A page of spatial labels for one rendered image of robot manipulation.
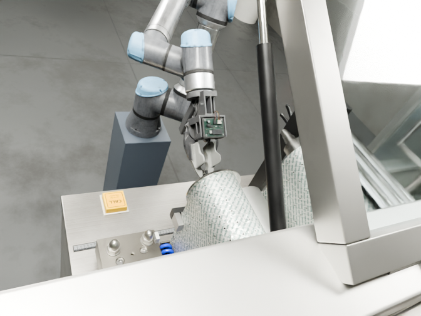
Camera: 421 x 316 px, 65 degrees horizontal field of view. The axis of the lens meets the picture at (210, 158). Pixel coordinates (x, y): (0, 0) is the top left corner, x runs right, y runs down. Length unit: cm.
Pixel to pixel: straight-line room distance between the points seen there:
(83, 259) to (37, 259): 104
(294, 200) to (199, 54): 43
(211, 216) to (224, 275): 52
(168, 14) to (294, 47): 79
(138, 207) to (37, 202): 120
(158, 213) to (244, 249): 94
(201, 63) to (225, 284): 65
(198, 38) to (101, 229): 65
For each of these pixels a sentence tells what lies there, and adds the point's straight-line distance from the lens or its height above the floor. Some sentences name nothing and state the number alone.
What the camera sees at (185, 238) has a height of 112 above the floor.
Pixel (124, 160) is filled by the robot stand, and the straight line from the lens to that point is 146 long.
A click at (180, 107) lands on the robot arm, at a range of 132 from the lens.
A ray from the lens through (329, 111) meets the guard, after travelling 28.
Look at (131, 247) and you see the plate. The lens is 95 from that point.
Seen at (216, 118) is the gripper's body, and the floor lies 140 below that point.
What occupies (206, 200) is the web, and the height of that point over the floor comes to 128.
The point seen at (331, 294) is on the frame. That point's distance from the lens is 28.
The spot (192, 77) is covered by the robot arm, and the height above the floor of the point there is 145.
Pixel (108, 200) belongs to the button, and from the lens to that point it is 116.
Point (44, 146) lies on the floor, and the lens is 261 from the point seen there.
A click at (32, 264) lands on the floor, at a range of 209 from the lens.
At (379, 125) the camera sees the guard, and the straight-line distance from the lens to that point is 35.
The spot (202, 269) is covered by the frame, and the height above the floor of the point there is 165.
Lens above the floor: 186
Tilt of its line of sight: 42 degrees down
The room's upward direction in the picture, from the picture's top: 24 degrees clockwise
